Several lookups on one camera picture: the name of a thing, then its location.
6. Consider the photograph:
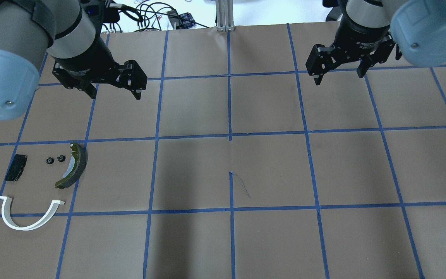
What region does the aluminium frame post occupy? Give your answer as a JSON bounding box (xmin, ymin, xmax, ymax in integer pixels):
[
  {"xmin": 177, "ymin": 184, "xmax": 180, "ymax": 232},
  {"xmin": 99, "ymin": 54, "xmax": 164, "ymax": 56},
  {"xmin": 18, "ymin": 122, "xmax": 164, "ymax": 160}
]
[{"xmin": 215, "ymin": 0, "xmax": 235, "ymax": 32}]

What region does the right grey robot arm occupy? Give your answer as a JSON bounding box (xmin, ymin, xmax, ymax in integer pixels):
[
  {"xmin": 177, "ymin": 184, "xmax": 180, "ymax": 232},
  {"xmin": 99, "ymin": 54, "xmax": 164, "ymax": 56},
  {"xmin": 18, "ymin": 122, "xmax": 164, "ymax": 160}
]
[{"xmin": 305, "ymin": 0, "xmax": 446, "ymax": 85}]

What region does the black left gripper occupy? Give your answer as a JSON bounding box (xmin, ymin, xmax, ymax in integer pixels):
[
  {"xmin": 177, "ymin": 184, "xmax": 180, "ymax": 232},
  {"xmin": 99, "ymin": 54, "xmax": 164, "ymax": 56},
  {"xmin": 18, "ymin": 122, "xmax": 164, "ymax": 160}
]
[{"xmin": 52, "ymin": 37, "xmax": 148, "ymax": 100}]

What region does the black brake pad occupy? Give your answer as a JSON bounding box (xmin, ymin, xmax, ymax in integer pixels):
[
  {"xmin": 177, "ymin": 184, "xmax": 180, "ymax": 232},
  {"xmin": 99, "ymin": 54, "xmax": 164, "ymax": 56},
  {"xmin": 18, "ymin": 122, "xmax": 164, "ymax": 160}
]
[{"xmin": 5, "ymin": 154, "xmax": 27, "ymax": 182}]

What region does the olive green brake shoe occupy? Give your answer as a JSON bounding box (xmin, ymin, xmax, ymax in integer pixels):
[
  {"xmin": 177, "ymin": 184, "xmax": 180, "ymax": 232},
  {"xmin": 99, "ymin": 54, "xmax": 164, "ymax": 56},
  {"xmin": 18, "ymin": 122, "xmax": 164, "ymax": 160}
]
[{"xmin": 55, "ymin": 141, "xmax": 88, "ymax": 189}]

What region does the white curved plastic bracket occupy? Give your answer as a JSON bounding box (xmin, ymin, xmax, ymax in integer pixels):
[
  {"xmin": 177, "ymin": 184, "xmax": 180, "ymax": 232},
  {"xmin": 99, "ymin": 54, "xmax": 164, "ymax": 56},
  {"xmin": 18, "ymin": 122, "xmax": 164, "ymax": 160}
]
[{"xmin": 0, "ymin": 196, "xmax": 65, "ymax": 232}]

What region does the small black bearing gear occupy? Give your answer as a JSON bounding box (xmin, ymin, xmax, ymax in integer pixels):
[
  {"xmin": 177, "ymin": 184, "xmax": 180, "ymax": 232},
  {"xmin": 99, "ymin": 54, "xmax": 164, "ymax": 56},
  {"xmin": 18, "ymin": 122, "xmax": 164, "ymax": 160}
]
[
  {"xmin": 45, "ymin": 157, "xmax": 55, "ymax": 164},
  {"xmin": 57, "ymin": 154, "xmax": 67, "ymax": 162}
]

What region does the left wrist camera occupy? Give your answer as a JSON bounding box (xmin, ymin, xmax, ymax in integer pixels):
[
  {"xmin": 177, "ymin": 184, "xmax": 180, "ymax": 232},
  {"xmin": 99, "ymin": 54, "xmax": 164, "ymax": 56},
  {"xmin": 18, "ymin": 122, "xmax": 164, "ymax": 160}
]
[{"xmin": 82, "ymin": 0, "xmax": 122, "ymax": 23}]

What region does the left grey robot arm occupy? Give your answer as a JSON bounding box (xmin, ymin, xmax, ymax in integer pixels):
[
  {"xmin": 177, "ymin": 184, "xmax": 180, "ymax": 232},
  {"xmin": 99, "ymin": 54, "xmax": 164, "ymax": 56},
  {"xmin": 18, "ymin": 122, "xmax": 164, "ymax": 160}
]
[{"xmin": 0, "ymin": 0, "xmax": 148, "ymax": 121}]

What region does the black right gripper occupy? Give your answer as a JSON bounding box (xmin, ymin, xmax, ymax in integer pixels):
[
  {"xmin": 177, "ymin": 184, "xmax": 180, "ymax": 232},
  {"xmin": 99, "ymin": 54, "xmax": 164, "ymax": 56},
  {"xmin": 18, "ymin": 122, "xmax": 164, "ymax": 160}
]
[{"xmin": 305, "ymin": 19, "xmax": 395, "ymax": 86}]

